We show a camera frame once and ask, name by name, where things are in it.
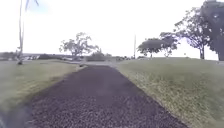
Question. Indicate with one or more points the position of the large dark tree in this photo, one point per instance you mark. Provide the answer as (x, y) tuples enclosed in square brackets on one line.
[(216, 23)]

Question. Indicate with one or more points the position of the small leafy tree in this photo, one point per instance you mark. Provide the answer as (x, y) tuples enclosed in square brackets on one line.
[(169, 41)]

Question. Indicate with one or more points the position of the grass verge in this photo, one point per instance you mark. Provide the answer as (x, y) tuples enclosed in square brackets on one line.
[(30, 78)]

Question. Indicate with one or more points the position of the bare spreading tree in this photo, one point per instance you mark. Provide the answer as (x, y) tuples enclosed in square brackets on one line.
[(78, 45)]

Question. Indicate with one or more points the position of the flat crowned tree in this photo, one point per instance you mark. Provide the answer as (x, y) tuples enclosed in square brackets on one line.
[(150, 45)]

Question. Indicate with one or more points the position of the thin pole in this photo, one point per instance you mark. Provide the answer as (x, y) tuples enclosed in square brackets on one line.
[(135, 46)]

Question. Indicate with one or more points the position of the low dark bush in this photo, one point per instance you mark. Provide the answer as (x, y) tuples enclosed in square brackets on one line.
[(96, 56)]

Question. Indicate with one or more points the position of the tall thin palm tree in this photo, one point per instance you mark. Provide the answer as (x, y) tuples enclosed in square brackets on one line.
[(21, 36)]

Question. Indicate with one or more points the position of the dark reddish gravel path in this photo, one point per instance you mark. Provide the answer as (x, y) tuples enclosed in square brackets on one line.
[(96, 100)]

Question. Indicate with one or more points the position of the tall leafy tree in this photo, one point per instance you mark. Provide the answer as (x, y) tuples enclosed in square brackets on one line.
[(196, 30)]

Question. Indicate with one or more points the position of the grass slope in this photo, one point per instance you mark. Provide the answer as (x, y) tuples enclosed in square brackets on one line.
[(180, 83)]

